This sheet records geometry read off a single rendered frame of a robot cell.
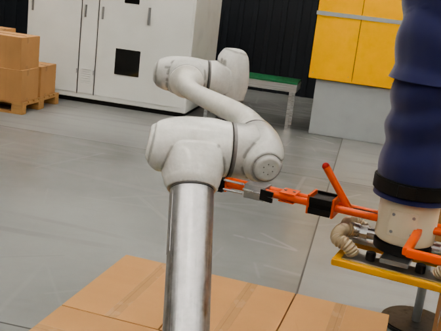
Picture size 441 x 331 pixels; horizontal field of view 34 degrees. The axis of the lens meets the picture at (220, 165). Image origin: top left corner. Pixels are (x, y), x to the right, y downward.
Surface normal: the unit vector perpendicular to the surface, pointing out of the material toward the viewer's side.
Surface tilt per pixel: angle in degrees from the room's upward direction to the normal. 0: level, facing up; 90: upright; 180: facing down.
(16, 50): 90
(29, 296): 0
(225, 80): 90
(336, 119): 90
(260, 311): 0
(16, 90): 90
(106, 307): 0
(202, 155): 60
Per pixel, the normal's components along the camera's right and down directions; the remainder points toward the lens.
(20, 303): 0.11, -0.96
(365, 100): -0.22, 0.22
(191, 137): 0.16, -0.25
